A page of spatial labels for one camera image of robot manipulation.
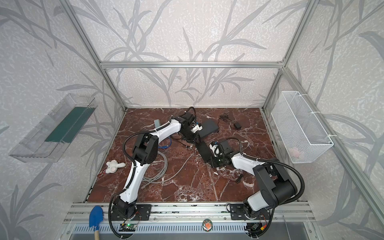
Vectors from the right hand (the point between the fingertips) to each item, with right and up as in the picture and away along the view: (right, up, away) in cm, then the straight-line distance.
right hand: (210, 157), depth 92 cm
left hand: (-6, +10, +6) cm, 13 cm away
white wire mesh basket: (+35, +15, -32) cm, 50 cm away
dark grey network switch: (0, +19, +21) cm, 28 cm away
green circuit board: (-42, -29, -20) cm, 55 cm away
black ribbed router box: (-4, +3, +4) cm, 6 cm away
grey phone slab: (-38, +21, +14) cm, 45 cm away
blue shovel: (-57, -24, -20) cm, 65 cm away
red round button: (-3, -27, -21) cm, 35 cm away
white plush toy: (-58, -4, -5) cm, 58 cm away
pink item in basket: (+40, +7, -19) cm, 45 cm away
